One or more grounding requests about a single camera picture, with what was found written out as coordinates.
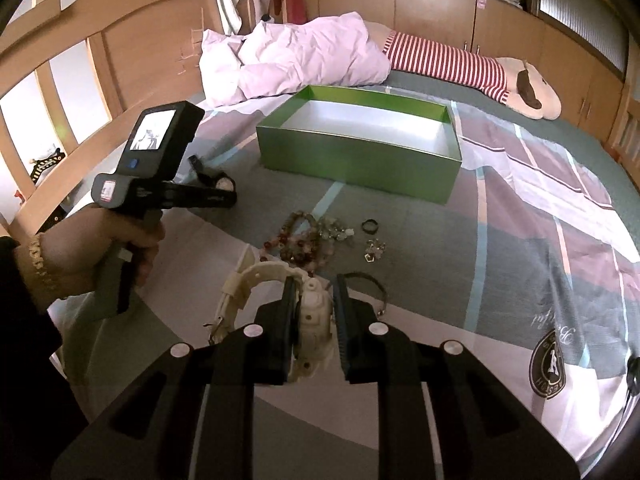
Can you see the striped plush dog toy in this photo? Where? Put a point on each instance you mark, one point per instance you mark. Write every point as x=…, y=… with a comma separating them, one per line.
x=512, y=82

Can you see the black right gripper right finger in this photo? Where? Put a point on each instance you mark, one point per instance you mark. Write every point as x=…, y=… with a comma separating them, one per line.
x=441, y=412

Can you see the small silver charm jewelry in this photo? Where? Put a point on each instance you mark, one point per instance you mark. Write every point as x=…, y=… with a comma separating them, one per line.
x=375, y=250

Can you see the pink crumpled pillow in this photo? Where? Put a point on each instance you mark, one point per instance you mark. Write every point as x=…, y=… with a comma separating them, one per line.
x=276, y=59

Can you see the dark sleeve left forearm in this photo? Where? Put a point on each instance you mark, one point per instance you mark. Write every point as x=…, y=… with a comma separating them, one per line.
x=40, y=416

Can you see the person's left hand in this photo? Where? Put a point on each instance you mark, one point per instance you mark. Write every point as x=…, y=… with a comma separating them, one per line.
x=73, y=250

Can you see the black round puck with cable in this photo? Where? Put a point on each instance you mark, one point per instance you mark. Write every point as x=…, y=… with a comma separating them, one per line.
x=633, y=375

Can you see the black yellow toy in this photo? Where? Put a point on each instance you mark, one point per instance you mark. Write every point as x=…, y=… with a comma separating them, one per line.
x=42, y=165

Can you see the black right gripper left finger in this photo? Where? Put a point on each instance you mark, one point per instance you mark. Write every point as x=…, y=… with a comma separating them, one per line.
x=190, y=413

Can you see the plaid pink grey bedsheet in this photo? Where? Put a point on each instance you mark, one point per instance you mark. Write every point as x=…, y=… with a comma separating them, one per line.
x=533, y=264

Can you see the white chunky wristwatch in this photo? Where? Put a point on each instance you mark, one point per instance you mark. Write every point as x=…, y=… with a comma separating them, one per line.
x=313, y=341

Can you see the red hanging garment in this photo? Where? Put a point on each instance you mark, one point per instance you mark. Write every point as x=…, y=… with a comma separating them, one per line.
x=296, y=12

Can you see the green cardboard box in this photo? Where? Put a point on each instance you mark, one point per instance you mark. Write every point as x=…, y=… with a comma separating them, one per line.
x=391, y=143

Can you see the wooden headboard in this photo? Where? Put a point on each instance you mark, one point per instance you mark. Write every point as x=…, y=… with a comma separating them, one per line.
x=142, y=53

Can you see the wooden wall cabinets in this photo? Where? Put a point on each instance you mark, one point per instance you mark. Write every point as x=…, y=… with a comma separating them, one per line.
x=589, y=89

